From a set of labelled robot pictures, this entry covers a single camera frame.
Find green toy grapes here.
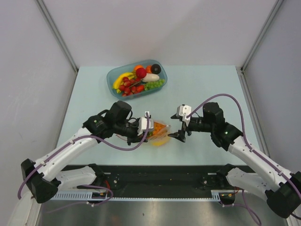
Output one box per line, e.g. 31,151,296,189
144,79,165,91

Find white toy mushroom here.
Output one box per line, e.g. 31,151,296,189
142,73,160,83

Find clear zip top bag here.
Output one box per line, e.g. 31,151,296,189
130,118,171,146

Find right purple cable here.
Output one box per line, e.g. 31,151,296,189
185,94,301,224

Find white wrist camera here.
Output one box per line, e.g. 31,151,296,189
137,111,154,135
176,105,192,126

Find toy orange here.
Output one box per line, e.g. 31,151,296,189
134,65,144,71

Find white slotted cable duct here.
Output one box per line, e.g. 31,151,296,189
51,189,234,202

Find red toy apple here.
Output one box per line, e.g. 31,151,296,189
135,68,147,79

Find dark purple toy fruit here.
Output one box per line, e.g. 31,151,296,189
150,64,161,74

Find yellow toy bananas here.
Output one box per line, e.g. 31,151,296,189
112,72,134,89

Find green toy leafy vegetable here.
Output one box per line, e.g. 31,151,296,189
147,121,167,139

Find small orange toy fruit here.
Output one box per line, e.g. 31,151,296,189
145,65,152,73

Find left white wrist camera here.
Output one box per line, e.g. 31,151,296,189
137,111,154,135

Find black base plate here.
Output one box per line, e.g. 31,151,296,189
48,164,259,199

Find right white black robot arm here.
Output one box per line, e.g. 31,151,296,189
169,102,301,218

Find teal plastic fruit tray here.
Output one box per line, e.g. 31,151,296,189
106,59,167,100

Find orange yellow toy mango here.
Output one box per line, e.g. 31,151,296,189
151,137,170,147

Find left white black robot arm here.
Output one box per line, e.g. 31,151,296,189
18,101,154,203

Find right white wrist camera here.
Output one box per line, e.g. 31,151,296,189
176,105,192,126

